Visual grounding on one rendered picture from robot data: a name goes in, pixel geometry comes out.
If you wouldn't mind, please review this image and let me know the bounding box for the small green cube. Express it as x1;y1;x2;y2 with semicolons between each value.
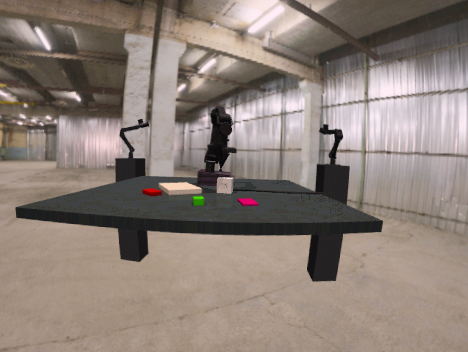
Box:
193;197;204;206

